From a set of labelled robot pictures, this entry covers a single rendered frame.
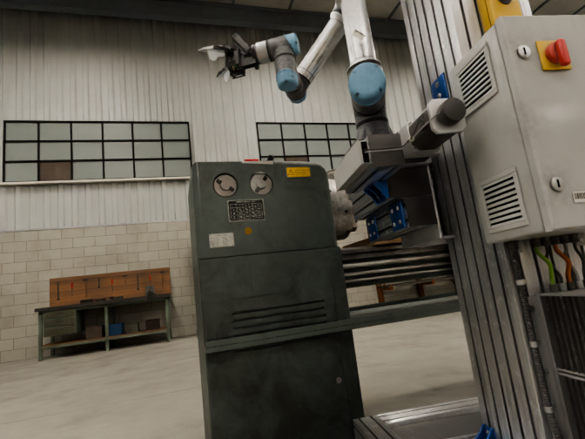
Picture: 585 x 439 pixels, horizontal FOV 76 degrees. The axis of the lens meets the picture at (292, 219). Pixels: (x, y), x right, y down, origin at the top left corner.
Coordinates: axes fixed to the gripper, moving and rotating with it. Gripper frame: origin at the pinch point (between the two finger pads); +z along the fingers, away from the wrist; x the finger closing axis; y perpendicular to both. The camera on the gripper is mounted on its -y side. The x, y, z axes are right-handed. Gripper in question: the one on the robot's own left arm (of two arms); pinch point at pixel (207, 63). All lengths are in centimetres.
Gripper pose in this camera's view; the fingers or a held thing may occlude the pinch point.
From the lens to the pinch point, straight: 156.6
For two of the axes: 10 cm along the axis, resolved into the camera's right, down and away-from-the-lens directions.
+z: -9.6, 1.6, 2.2
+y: 0.9, 9.5, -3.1
